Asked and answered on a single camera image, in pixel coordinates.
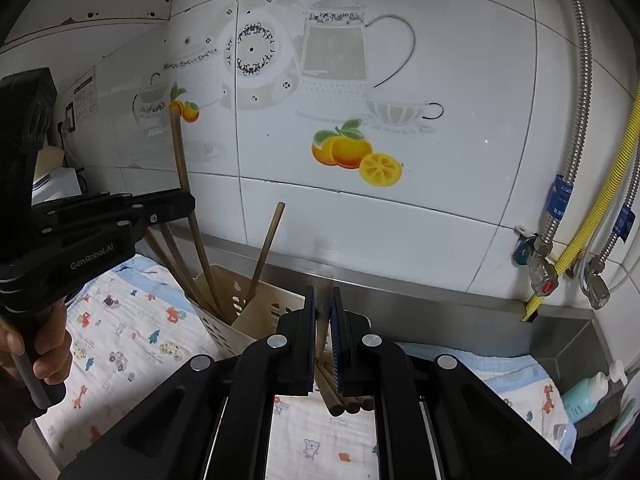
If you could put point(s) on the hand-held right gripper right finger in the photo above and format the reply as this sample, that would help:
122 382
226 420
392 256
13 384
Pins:
337 350

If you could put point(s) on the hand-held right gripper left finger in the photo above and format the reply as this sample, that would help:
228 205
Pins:
311 340

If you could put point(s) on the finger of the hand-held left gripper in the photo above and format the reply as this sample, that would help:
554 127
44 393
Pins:
80 204
160 210

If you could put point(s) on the wooden chopstick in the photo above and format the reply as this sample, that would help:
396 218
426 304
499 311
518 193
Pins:
165 257
335 406
182 170
366 402
353 405
173 241
267 250

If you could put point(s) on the cream plastic utensil holder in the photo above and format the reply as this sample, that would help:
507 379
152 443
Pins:
240 340

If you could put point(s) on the person's left hand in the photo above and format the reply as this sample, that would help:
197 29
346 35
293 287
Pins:
52 350

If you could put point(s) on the white box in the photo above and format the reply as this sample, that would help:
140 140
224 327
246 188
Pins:
55 185

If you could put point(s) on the printed cartoon blanket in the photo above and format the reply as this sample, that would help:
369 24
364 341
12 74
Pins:
125 310

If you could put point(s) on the stainless steel counter backsplash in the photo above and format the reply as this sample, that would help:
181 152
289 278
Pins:
450 320

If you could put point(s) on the metal valve with red knob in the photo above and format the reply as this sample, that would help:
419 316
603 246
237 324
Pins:
542 270

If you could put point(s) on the teal pump bottle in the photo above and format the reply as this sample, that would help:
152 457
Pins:
585 395

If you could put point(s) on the black wall socket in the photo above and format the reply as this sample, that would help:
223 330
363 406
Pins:
67 120

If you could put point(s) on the white wall label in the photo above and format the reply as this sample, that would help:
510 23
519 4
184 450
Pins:
85 95

